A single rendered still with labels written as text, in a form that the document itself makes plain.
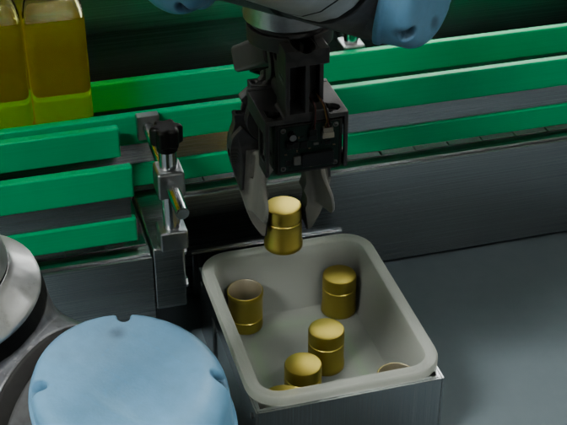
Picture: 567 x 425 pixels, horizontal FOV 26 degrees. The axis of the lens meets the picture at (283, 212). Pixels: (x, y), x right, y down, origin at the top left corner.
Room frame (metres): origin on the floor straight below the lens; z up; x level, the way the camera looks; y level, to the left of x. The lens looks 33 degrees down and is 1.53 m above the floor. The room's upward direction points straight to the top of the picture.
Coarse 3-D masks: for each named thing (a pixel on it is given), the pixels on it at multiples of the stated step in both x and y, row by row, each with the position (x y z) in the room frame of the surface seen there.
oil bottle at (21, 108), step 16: (0, 0) 1.03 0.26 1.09; (0, 16) 1.02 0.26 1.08; (16, 16) 1.03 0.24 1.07; (0, 32) 1.02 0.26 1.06; (16, 32) 1.03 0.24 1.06; (0, 48) 1.02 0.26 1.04; (16, 48) 1.03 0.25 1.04; (0, 64) 1.02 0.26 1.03; (16, 64) 1.03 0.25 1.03; (0, 80) 1.02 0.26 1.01; (16, 80) 1.03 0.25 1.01; (0, 96) 1.02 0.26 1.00; (16, 96) 1.03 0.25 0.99; (0, 112) 1.02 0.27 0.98; (16, 112) 1.02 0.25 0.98; (0, 128) 1.02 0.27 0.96
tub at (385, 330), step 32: (224, 256) 0.98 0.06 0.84; (256, 256) 0.99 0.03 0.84; (288, 256) 1.00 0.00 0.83; (320, 256) 1.00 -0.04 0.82; (352, 256) 1.01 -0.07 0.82; (224, 288) 0.97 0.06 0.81; (288, 288) 0.99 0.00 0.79; (320, 288) 1.00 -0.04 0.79; (384, 288) 0.94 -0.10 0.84; (224, 320) 0.88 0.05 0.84; (288, 320) 0.97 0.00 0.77; (352, 320) 0.97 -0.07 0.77; (384, 320) 0.92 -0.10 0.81; (416, 320) 0.88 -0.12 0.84; (256, 352) 0.92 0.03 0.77; (288, 352) 0.92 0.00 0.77; (352, 352) 0.92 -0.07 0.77; (384, 352) 0.91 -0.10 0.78; (416, 352) 0.85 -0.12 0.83; (256, 384) 0.79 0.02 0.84; (320, 384) 0.79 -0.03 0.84; (352, 384) 0.79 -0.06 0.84; (384, 384) 0.80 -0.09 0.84
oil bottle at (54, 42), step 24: (24, 0) 1.04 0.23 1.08; (48, 0) 1.04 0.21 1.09; (72, 0) 1.04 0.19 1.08; (24, 24) 1.03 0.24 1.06; (48, 24) 1.03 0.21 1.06; (72, 24) 1.04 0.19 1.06; (24, 48) 1.05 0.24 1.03; (48, 48) 1.03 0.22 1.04; (72, 48) 1.04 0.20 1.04; (48, 72) 1.03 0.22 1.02; (72, 72) 1.04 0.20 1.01; (48, 96) 1.03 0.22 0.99; (72, 96) 1.04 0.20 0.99; (48, 120) 1.03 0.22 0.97
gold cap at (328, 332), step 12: (312, 324) 0.91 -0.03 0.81; (324, 324) 0.91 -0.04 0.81; (336, 324) 0.91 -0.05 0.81; (312, 336) 0.89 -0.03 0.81; (324, 336) 0.89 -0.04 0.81; (336, 336) 0.89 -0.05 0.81; (312, 348) 0.89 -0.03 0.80; (324, 348) 0.89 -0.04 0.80; (336, 348) 0.89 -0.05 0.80; (324, 360) 0.89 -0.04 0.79; (336, 360) 0.89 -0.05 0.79; (324, 372) 0.89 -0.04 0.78; (336, 372) 0.89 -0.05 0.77
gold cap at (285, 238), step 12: (276, 204) 0.94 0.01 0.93; (288, 204) 0.94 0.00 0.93; (300, 204) 0.94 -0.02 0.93; (276, 216) 0.92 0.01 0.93; (288, 216) 0.92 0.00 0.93; (300, 216) 0.93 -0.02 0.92; (276, 228) 0.92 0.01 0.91; (288, 228) 0.92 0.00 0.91; (300, 228) 0.93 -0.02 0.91; (264, 240) 0.94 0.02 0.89; (276, 240) 0.92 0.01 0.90; (288, 240) 0.92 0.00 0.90; (300, 240) 0.93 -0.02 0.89; (276, 252) 0.92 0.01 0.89; (288, 252) 0.92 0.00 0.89
